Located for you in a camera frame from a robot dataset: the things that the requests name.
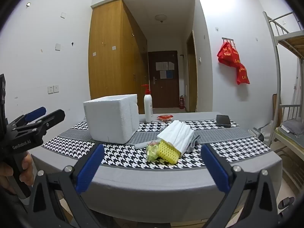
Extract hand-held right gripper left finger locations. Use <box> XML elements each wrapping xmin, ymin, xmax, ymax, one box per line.
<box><xmin>28</xmin><ymin>144</ymin><xmax>112</xmax><ymax>228</ymax></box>

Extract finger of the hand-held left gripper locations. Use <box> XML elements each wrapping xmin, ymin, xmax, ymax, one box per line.
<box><xmin>12</xmin><ymin>109</ymin><xmax>66</xmax><ymax>136</ymax></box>
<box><xmin>8</xmin><ymin>106</ymin><xmax>47</xmax><ymax>128</ymax></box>

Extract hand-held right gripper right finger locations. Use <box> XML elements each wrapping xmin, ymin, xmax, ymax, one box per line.
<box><xmin>201</xmin><ymin>144</ymin><xmax>279</xmax><ymax>228</ymax></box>

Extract disposable face mask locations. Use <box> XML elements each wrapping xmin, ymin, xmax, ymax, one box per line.
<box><xmin>186</xmin><ymin>134</ymin><xmax>200</xmax><ymax>154</ymax></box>
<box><xmin>157</xmin><ymin>120</ymin><xmax>193</xmax><ymax>154</ymax></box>

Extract yellow sponge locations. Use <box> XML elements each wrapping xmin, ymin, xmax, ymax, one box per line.
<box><xmin>159</xmin><ymin>140</ymin><xmax>180</xmax><ymax>165</ymax></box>

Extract white foam box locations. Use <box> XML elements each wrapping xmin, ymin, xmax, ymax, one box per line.
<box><xmin>83</xmin><ymin>94</ymin><xmax>140</xmax><ymax>144</ymax></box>

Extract green printed plastic bag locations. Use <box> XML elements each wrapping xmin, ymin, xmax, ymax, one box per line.
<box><xmin>146</xmin><ymin>141</ymin><xmax>164</xmax><ymax>162</ymax></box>

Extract person's left hand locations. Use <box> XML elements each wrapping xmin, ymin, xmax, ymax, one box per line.
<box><xmin>0</xmin><ymin>151</ymin><xmax>34</xmax><ymax>195</ymax></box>

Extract houndstooth grey tablecloth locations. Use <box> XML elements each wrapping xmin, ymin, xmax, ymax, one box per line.
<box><xmin>31</xmin><ymin>112</ymin><xmax>283</xmax><ymax>215</ymax></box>

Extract black smartphone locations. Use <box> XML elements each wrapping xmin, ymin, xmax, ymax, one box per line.
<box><xmin>216</xmin><ymin>114</ymin><xmax>232</xmax><ymax>128</ymax></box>

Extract dark slipper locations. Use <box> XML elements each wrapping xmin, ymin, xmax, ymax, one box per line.
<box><xmin>278</xmin><ymin>196</ymin><xmax>295</xmax><ymax>209</ymax></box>

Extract wooden wardrobe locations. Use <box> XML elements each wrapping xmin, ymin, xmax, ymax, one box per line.
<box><xmin>88</xmin><ymin>0</ymin><xmax>149</xmax><ymax>114</ymax></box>

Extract wooden board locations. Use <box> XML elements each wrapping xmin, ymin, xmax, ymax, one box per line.
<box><xmin>272</xmin><ymin>94</ymin><xmax>281</xmax><ymax>133</ymax></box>

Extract white lotion pump bottle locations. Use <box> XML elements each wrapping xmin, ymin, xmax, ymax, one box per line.
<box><xmin>142</xmin><ymin>85</ymin><xmax>154</xmax><ymax>123</ymax></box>

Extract grey folded bedding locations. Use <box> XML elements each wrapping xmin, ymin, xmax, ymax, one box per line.
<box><xmin>280</xmin><ymin>120</ymin><xmax>304</xmax><ymax>136</ymax></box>

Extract dark brown door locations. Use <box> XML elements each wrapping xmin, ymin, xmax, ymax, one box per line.
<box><xmin>148</xmin><ymin>51</ymin><xmax>179</xmax><ymax>108</ymax></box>

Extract light wooden side door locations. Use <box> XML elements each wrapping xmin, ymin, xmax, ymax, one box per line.
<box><xmin>186</xmin><ymin>30</ymin><xmax>198</xmax><ymax>113</ymax></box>

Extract red plastic bag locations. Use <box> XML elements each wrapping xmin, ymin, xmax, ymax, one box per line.
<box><xmin>217</xmin><ymin>41</ymin><xmax>240</xmax><ymax>67</ymax></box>
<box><xmin>236</xmin><ymin>63</ymin><xmax>250</xmax><ymax>85</ymax></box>

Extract metal bunk bed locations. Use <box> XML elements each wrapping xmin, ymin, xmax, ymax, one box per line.
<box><xmin>262</xmin><ymin>11</ymin><xmax>304</xmax><ymax>152</ymax></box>

